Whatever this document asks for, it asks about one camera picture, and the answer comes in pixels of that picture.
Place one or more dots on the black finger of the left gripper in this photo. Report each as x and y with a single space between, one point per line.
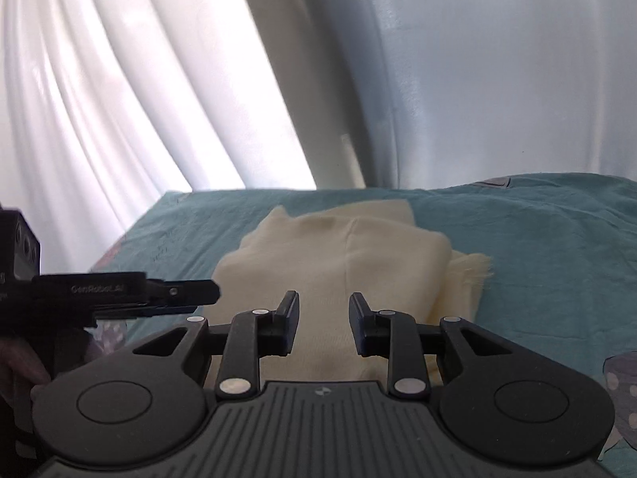
122 313
182 292

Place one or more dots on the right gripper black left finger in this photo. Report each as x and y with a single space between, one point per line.
250 336

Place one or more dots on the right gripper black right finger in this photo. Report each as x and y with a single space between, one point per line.
395 337

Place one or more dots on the cream knit sweater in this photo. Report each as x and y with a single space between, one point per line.
372 247

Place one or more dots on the person's left hand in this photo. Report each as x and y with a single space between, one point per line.
71 350

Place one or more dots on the teal patterned bed sheet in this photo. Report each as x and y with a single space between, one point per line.
563 248

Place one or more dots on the white sheer curtain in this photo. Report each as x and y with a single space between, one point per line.
108 104

